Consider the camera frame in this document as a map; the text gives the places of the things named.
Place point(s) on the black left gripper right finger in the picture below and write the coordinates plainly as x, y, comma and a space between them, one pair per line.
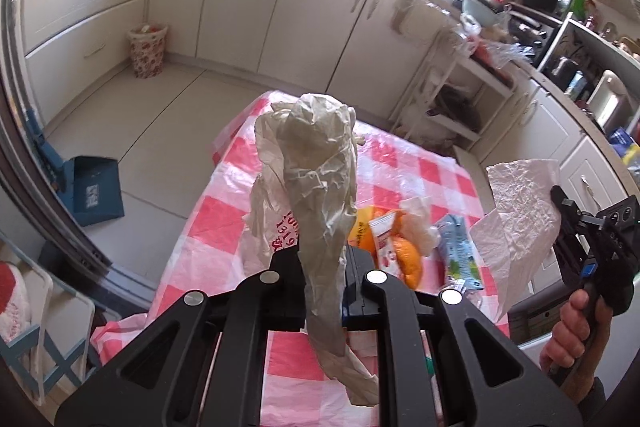
442, 362

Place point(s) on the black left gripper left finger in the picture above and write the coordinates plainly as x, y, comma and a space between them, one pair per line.
201, 363

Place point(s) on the white tissue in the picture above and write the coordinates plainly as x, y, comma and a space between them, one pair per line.
517, 235

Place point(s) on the blue green milk carton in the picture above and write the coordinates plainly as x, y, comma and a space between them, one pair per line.
456, 250

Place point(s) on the orange peel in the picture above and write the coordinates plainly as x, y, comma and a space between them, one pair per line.
408, 257

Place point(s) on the white plastic bag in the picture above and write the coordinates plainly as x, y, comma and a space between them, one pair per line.
308, 150

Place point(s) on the person's right hand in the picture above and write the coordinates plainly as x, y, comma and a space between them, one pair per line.
574, 340

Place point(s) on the blue white folding shelf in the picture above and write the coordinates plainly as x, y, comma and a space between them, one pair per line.
48, 350

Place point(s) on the white kettle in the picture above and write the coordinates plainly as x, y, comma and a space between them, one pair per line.
610, 102

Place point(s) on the red snack wrapper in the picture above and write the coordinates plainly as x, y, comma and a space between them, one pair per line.
381, 229

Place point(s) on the white microwave shelf rack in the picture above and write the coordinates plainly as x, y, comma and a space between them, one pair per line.
592, 54

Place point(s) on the black wok on rack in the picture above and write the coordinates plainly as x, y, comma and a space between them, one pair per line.
455, 105

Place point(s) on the blue dustpan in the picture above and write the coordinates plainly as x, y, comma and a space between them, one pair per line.
88, 186

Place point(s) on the white tiered storage rack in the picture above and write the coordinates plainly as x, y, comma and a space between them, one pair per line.
449, 60

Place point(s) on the floral waste basket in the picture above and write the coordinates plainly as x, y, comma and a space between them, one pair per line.
147, 48

